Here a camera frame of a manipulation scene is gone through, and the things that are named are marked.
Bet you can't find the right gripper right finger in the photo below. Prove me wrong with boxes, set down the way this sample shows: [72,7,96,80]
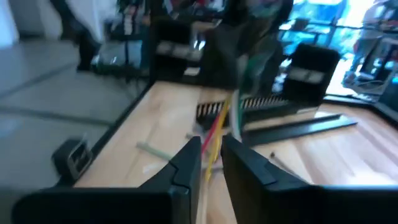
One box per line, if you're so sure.
[220,134,398,224]

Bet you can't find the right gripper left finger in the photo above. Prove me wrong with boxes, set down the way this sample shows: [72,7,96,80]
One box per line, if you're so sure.
[12,136,202,224]

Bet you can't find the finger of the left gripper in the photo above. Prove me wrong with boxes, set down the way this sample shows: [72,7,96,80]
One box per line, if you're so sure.
[149,20,240,91]
[242,34,341,106]

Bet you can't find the multicoloured ribbon cable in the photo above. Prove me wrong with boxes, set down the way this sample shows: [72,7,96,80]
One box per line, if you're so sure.
[238,52,268,131]

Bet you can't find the black slotted cable duct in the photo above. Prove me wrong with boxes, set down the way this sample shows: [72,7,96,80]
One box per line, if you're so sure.
[195,91,321,133]

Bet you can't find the red cable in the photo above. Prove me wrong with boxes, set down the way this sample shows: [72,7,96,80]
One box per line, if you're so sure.
[200,110,225,155]

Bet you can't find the red yellow taped wire bundle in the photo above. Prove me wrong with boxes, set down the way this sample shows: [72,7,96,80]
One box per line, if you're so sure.
[204,95,233,183]

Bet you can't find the bundle of coloured cables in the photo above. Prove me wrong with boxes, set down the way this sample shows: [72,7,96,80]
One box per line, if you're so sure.
[230,88,243,142]

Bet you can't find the person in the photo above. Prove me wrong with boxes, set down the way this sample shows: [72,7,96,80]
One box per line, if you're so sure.
[351,0,398,83]
[49,0,108,73]

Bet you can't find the black duct cover strip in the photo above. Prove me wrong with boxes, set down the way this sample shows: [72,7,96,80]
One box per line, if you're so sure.
[241,113,359,147]

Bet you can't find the black aluminium table frame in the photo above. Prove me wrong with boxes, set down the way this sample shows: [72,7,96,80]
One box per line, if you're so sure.
[71,79,398,187]

